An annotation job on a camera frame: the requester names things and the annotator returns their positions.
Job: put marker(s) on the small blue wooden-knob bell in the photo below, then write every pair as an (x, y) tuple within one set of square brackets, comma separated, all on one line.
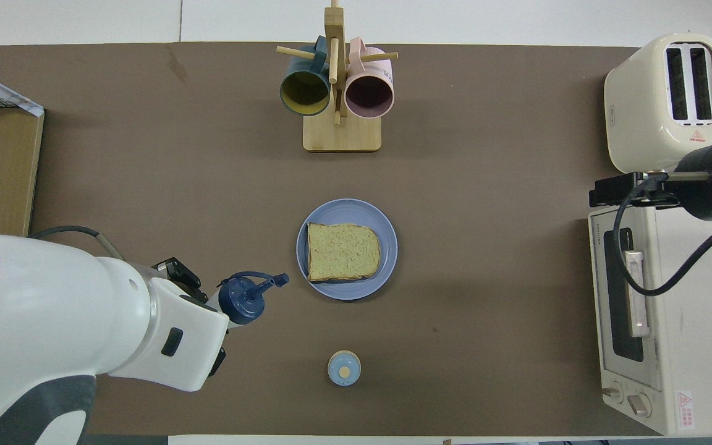
[(343, 369)]

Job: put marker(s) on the white bottle with navy cap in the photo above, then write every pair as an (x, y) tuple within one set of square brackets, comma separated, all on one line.
[(241, 303)]

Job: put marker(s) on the cream two-slot toaster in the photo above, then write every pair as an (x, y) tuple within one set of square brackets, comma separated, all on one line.
[(640, 111)]

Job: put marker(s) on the teal mug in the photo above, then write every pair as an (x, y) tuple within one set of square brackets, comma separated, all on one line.
[(303, 93)]

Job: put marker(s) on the wooden mug rack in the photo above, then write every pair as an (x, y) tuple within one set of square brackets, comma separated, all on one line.
[(356, 136)]

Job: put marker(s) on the pink ribbed mug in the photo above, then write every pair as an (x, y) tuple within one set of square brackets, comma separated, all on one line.
[(368, 96)]

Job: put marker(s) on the blue round plate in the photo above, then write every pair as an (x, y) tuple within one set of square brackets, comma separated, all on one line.
[(347, 290)]

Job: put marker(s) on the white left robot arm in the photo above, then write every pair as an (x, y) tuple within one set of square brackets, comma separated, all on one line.
[(53, 309)]

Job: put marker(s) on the toasted bread slice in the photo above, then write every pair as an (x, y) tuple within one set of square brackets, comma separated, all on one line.
[(343, 252)]

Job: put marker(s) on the white toaster oven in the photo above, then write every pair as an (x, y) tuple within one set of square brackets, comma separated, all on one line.
[(702, 340)]

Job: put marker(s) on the brown table mat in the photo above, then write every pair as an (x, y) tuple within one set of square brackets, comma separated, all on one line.
[(146, 154)]

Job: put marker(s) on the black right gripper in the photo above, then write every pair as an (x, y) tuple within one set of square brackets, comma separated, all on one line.
[(702, 185)]

